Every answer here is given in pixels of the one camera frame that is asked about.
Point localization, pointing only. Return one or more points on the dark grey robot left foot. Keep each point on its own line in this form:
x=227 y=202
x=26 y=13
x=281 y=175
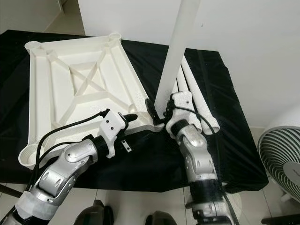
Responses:
x=96 y=213

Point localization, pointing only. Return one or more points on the white plastic table leg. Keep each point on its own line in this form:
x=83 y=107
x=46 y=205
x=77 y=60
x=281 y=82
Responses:
x=176 y=51
x=196 y=83
x=187 y=82

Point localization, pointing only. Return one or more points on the dark grey robot foot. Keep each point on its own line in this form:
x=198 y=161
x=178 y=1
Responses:
x=96 y=213
x=161 y=219

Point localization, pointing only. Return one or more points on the white floor fan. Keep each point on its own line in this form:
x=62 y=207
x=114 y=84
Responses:
x=281 y=154

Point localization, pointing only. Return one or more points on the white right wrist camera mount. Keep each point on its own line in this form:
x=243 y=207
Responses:
x=183 y=103

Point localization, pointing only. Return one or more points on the white round floor base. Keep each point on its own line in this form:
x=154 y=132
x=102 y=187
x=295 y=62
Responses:
x=236 y=204

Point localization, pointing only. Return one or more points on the white plastic table top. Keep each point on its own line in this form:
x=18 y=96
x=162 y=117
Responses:
x=56 y=93

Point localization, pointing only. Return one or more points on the dark grey robot right foot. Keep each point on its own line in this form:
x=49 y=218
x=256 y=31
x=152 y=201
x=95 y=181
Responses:
x=161 y=219

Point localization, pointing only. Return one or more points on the black tablecloth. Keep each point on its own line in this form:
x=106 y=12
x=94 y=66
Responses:
x=150 y=173

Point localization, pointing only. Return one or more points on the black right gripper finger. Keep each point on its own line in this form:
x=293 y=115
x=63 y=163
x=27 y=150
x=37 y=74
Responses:
x=153 y=111

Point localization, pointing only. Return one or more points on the black metal table leg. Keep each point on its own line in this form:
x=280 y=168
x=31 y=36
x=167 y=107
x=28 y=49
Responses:
x=9 y=190
x=190 y=205

